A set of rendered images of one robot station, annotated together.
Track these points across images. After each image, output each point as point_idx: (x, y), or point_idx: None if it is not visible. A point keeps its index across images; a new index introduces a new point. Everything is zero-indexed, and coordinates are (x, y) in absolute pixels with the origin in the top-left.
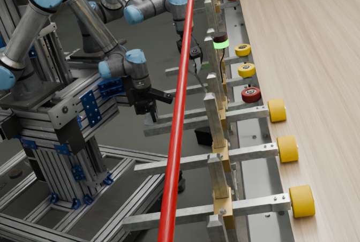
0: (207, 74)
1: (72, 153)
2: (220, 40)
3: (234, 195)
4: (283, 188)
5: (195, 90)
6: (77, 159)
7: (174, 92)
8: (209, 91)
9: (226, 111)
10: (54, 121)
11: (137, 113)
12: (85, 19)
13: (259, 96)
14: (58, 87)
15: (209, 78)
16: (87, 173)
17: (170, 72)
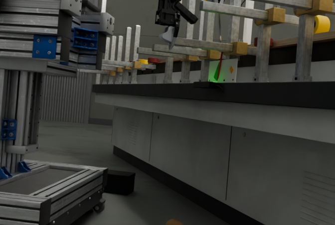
0: None
1: (60, 56)
2: None
3: (310, 61)
4: None
5: (188, 50)
6: (15, 109)
7: (167, 47)
8: None
9: (246, 44)
10: None
11: (161, 20)
12: None
13: (272, 43)
14: None
15: None
16: (22, 130)
17: (143, 49)
